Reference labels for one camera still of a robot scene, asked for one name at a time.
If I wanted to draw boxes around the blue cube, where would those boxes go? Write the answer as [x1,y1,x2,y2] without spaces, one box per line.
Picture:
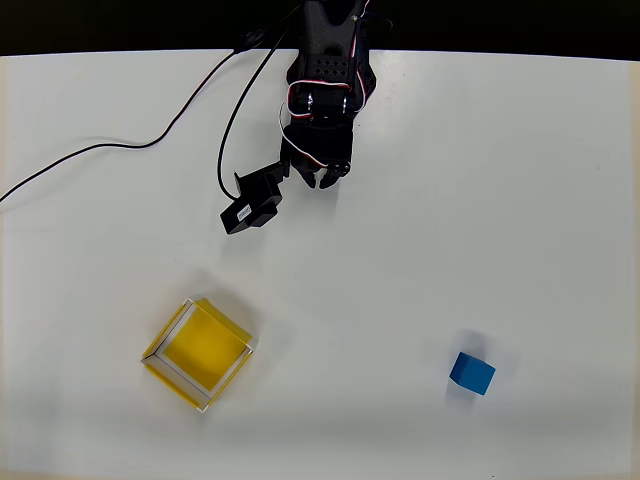
[448,350,498,398]

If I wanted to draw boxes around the yellow open box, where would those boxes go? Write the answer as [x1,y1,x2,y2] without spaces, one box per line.
[141,297,260,414]

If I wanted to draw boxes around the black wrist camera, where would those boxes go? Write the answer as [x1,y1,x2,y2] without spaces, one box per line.
[219,162,292,236]

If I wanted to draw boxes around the black camera cable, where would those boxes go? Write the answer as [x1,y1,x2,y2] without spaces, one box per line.
[216,8,304,199]

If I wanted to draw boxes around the thin black cable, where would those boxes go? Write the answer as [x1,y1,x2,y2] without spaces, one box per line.
[0,28,269,204]

